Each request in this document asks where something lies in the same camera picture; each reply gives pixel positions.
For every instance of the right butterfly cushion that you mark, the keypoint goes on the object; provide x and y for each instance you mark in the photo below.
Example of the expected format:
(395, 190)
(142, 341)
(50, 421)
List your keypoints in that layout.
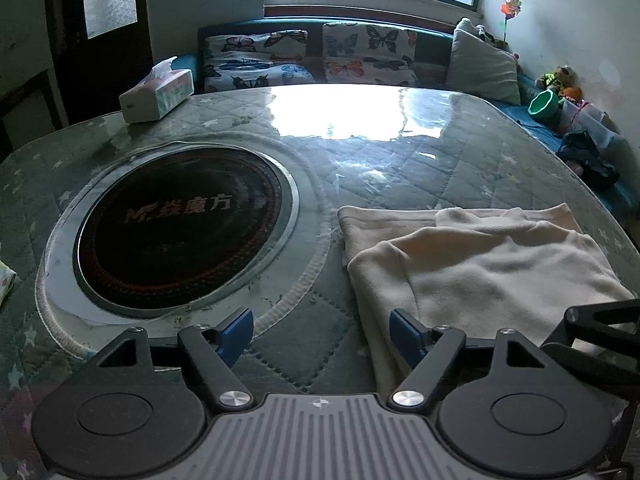
(362, 53)

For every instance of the dark wooden door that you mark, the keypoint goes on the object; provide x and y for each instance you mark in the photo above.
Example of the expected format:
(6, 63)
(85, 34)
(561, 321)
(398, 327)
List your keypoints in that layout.
(100, 49)

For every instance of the butterfly cushion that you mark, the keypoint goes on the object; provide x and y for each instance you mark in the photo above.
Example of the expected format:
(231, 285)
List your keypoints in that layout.
(235, 62)
(362, 53)

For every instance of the plain grey pillow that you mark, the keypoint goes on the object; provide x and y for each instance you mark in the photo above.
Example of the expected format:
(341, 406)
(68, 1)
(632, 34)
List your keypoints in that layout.
(480, 69)

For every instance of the left butterfly cushion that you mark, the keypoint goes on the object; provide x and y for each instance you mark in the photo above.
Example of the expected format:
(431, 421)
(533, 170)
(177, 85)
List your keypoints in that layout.
(235, 62)

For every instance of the round black induction cooktop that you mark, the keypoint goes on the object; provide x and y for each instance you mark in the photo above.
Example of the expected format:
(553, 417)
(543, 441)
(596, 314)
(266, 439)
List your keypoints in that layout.
(182, 227)

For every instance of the clear plastic storage box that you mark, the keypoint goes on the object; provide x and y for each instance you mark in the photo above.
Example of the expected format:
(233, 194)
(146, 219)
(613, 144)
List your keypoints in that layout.
(585, 116)

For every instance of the colourful pinwheel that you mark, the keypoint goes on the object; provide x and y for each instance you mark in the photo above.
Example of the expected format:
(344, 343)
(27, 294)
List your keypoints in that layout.
(510, 10)

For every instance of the grey quilted star tablecloth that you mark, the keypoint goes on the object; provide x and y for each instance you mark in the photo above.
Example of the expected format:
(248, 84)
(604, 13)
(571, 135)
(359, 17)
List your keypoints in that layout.
(371, 147)

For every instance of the plush toy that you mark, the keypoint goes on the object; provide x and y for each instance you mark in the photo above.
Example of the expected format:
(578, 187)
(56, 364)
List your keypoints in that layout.
(563, 82)

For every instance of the cream white sweater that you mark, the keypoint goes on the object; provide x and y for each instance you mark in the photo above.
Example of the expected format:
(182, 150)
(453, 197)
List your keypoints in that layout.
(477, 270)

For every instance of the tissue box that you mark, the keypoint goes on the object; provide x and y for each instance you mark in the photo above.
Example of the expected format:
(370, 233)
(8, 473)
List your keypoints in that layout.
(159, 92)

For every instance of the blue sofa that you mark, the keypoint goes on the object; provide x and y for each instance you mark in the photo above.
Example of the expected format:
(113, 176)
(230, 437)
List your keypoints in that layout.
(430, 65)

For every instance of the green plastic bowl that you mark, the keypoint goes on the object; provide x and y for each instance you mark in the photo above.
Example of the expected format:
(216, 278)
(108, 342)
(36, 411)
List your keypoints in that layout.
(544, 106)

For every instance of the dark clothes pile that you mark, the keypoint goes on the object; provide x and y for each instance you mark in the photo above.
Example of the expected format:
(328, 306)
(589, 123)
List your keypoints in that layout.
(579, 152)

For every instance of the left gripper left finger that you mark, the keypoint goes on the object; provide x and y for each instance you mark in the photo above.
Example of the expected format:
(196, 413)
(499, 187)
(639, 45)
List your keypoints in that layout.
(207, 355)

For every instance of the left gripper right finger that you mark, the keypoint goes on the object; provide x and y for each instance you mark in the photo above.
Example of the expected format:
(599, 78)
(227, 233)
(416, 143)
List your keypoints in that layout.
(430, 353)

